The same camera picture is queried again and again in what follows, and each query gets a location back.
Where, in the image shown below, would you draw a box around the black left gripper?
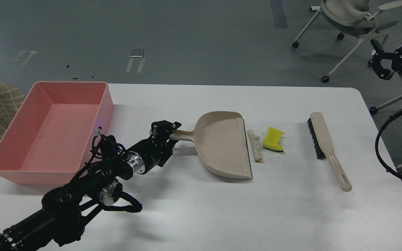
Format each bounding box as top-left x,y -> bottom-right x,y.
127,121 -> 182,174

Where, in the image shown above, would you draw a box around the beige plastic dustpan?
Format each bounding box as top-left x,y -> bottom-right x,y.
170,111 -> 253,180

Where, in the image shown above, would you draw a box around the white bread slice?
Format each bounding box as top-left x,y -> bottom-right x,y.
247,130 -> 263,163

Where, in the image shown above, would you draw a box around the yellow sponge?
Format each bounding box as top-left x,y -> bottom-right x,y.
262,127 -> 285,152

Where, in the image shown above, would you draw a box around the beige hand brush black bristles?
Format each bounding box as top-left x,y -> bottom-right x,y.
307,112 -> 352,192

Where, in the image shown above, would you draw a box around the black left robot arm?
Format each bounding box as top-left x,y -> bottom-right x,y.
0,120 -> 181,251

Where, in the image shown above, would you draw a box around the pink plastic bin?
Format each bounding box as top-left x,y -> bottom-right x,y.
0,82 -> 114,186

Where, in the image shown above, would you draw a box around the white office chair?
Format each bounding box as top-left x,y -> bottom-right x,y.
292,0 -> 402,83

